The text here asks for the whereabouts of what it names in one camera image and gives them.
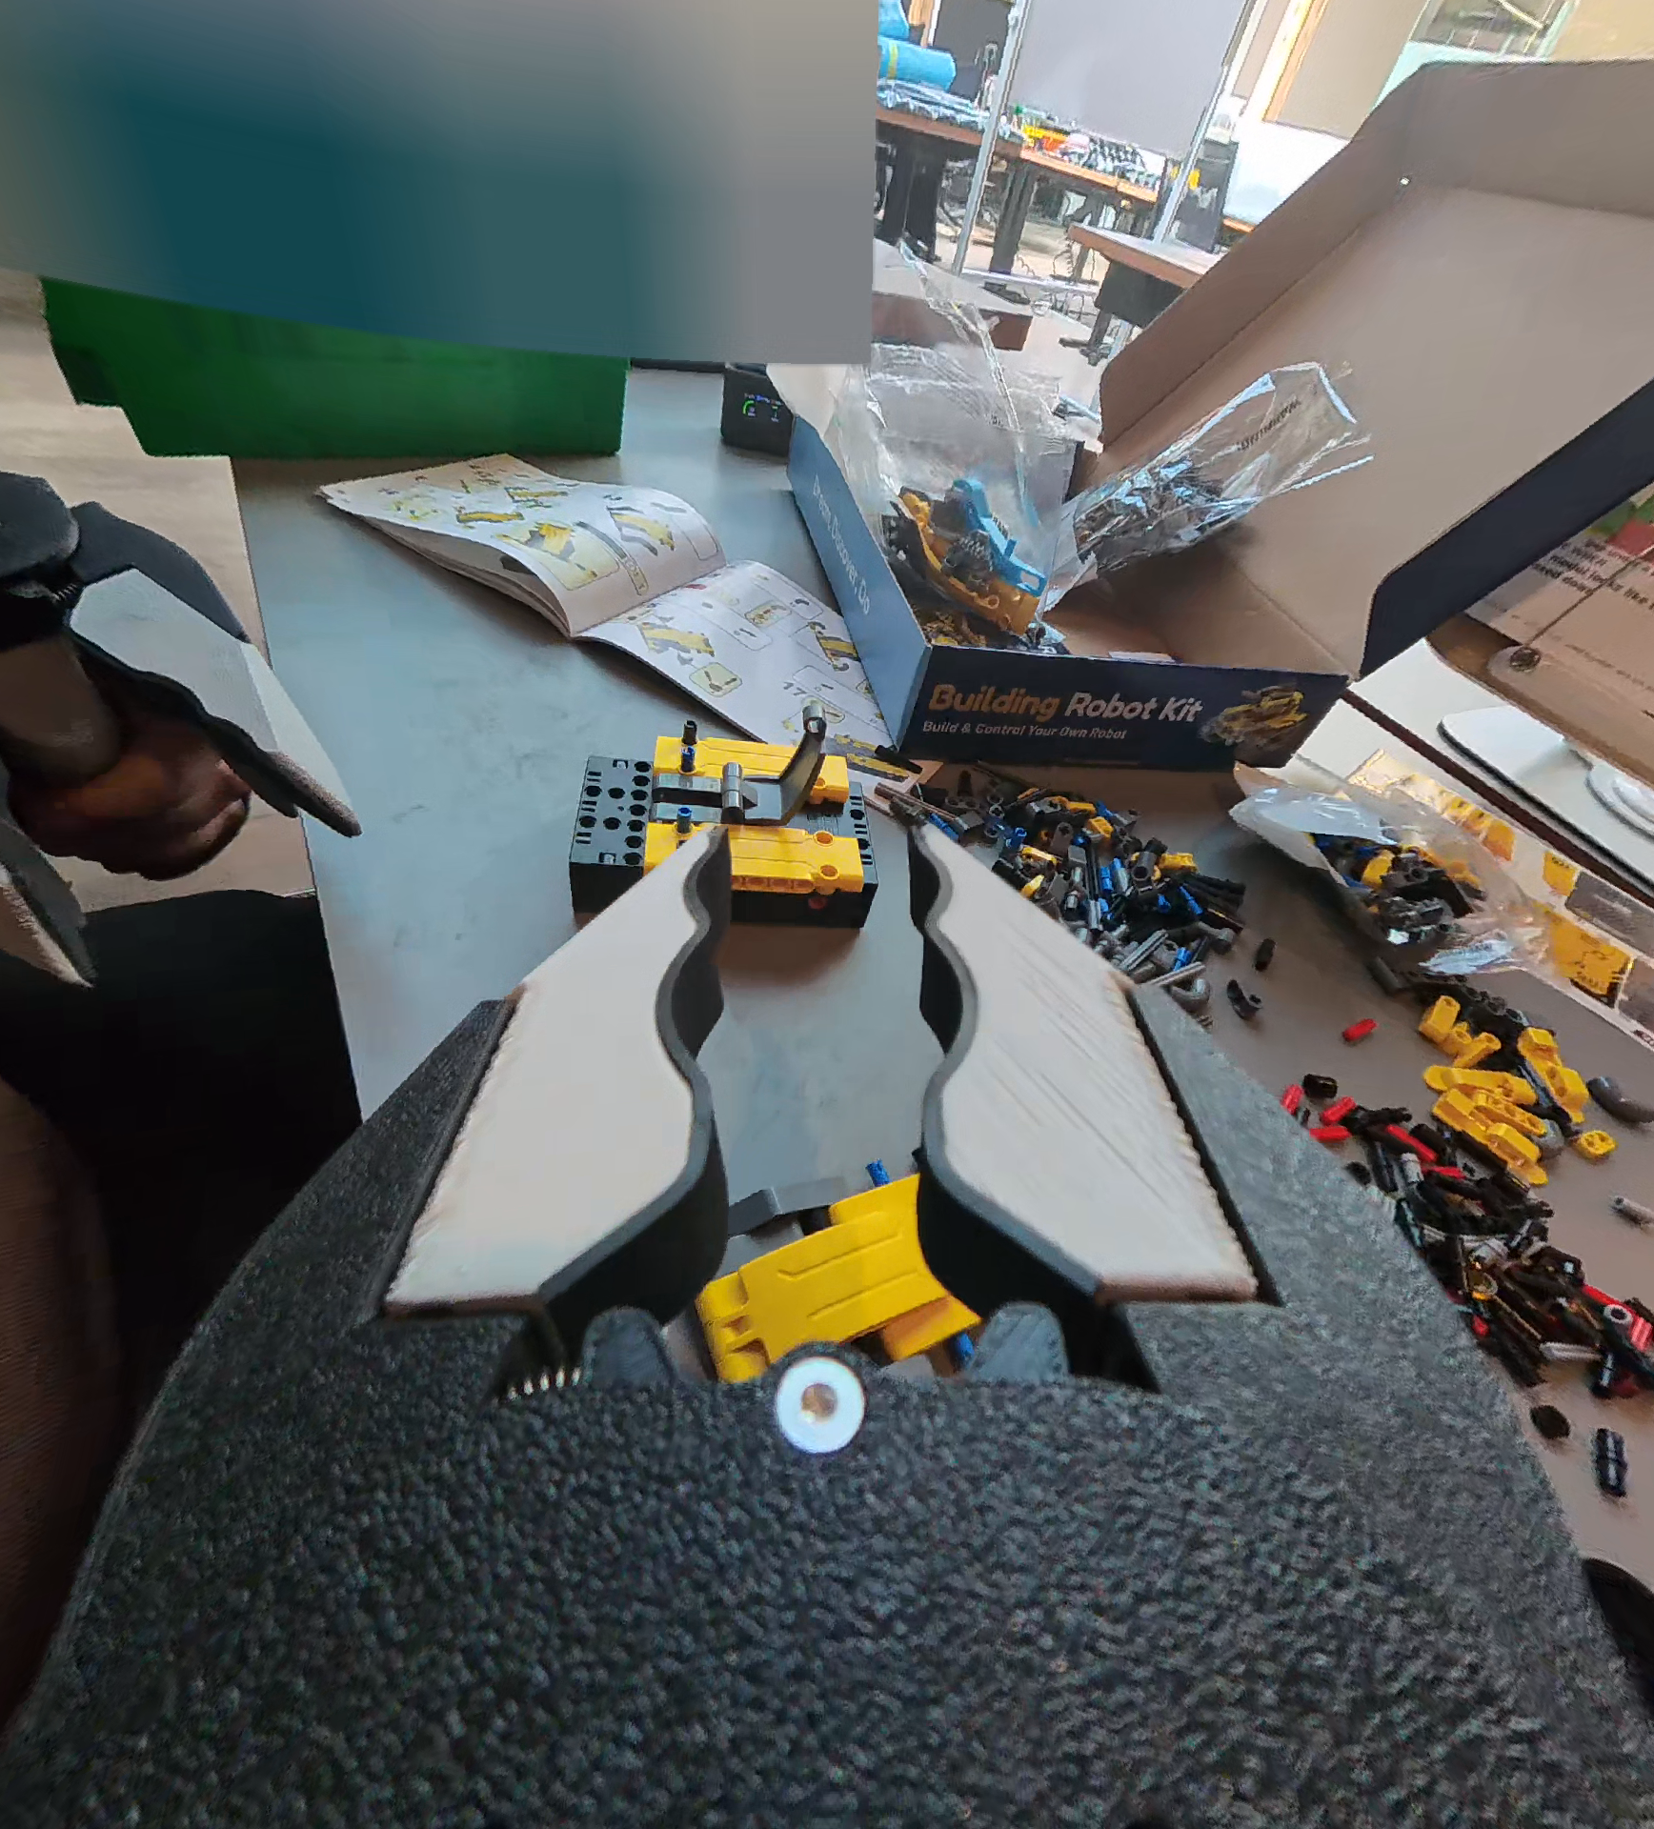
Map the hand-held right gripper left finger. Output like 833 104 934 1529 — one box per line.
386 830 733 1351

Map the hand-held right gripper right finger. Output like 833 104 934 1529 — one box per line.
912 825 1262 1351

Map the yellow and grey brick assembly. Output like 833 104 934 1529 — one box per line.
692 1168 988 1389

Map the grey desk with wooden edge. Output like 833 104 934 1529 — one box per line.
229 358 1654 1716

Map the pile of blue grey connectors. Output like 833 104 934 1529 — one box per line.
914 767 1264 1023

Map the green board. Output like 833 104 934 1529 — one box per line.
42 278 630 459

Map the black and yellow brick block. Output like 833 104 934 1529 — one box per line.
571 715 880 926

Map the pile of black red pins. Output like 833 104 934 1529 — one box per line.
1279 1059 1654 1502

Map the instruction booklet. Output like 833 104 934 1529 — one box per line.
322 453 900 751

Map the pile of yellow angled beams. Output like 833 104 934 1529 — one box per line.
1414 987 1631 1180

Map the printed parts sheet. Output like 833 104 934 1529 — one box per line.
1343 751 1654 1089

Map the black electronic device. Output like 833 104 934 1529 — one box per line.
719 362 801 459

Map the instruction sign stand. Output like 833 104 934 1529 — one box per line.
1101 58 1654 687

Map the wooden background table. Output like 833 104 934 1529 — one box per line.
872 102 1258 360

